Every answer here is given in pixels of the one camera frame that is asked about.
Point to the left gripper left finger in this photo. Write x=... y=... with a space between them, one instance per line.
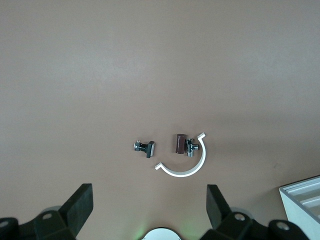
x=75 y=207

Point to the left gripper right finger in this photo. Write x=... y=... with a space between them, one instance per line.
x=220 y=212

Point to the white drawer cabinet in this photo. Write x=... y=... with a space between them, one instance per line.
x=297 y=212

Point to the white curved plastic clamp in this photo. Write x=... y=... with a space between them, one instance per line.
x=201 y=160

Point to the chrome metal valve fitting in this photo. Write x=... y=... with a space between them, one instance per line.
x=190 y=148

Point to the small black clip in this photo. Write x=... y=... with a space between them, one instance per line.
x=149 y=149

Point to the brown table cover sheet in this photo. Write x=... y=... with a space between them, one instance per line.
x=160 y=75

